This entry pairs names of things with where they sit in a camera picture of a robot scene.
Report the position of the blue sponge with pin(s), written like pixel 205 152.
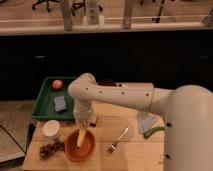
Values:
pixel 60 103

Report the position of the green tray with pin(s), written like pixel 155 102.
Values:
pixel 44 107

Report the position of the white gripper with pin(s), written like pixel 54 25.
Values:
pixel 82 111

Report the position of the white cup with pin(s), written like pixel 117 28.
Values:
pixel 51 129

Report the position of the dark grape bunch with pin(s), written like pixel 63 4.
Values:
pixel 48 150

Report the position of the orange fruit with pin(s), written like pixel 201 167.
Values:
pixel 57 84

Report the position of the wooden board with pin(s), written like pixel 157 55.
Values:
pixel 133 152

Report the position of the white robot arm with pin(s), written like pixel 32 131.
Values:
pixel 188 113

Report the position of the green pepper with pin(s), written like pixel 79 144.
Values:
pixel 153 130

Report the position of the metal fork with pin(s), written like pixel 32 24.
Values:
pixel 114 145

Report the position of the yellow banana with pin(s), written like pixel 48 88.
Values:
pixel 81 136

